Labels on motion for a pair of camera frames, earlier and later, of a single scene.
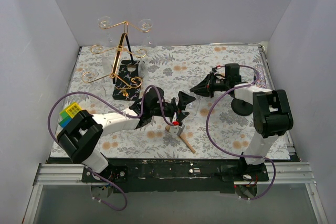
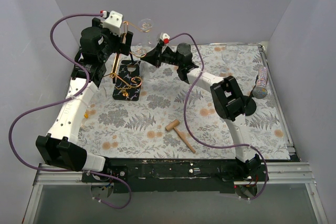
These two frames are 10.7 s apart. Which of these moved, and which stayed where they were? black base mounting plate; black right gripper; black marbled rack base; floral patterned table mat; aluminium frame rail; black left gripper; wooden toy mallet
Moved: black left gripper; black right gripper
Stayed: black base mounting plate; wooden toy mallet; floral patterned table mat; aluminium frame rail; black marbled rack base
